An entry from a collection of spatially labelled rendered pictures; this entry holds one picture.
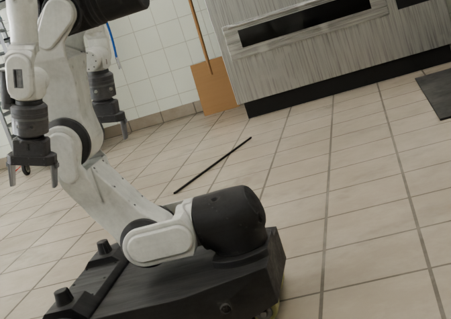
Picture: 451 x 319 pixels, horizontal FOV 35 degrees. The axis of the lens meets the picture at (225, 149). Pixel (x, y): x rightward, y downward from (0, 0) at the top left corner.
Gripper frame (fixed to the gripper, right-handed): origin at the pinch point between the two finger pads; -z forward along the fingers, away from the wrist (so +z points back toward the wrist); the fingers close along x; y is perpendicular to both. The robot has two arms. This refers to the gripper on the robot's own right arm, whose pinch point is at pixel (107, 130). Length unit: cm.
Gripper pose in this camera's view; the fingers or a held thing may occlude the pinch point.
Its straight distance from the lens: 227.7
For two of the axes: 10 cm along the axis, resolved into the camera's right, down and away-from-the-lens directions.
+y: -1.8, 2.9, -9.4
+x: -9.8, 0.6, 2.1
